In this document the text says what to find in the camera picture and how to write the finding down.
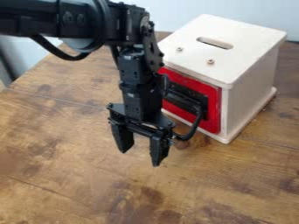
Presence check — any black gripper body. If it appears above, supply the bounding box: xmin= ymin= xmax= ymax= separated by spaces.
xmin=107 ymin=47 xmax=174 ymax=142

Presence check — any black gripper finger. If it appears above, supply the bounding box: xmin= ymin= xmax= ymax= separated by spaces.
xmin=150 ymin=136 xmax=170 ymax=167
xmin=111 ymin=123 xmax=135 ymax=153

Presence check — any red drawer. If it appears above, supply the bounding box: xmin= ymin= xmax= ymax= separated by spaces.
xmin=159 ymin=67 xmax=221 ymax=134

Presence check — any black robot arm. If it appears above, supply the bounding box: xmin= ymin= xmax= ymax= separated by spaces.
xmin=0 ymin=0 xmax=174 ymax=166

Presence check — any white wooden box cabinet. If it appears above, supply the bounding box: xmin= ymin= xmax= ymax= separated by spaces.
xmin=159 ymin=14 xmax=286 ymax=144

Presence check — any black drawer handle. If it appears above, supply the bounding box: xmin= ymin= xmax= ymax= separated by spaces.
xmin=163 ymin=80 xmax=210 ymax=141

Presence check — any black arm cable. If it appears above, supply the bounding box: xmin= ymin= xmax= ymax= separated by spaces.
xmin=30 ymin=34 xmax=93 ymax=62

